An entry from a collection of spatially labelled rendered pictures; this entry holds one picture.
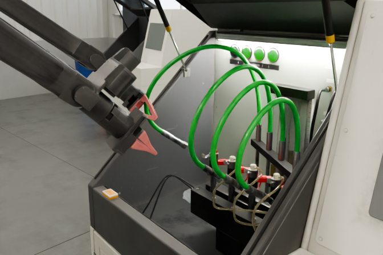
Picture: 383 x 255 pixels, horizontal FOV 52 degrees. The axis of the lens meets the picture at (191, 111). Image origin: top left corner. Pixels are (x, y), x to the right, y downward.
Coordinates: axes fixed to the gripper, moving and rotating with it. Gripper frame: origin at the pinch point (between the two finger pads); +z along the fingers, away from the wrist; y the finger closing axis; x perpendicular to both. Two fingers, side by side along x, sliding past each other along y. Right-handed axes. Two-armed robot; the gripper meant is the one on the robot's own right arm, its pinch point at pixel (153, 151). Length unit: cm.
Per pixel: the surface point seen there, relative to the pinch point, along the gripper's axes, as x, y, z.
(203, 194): 18.4, -1.2, 31.3
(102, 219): 36, -29, 20
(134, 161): 47, -9, 20
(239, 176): -8.0, 8.2, 17.2
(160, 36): 307, 84, 72
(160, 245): 4.5, -17.5, 21.1
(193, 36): 298, 107, 96
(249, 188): -7.3, 7.9, 22.1
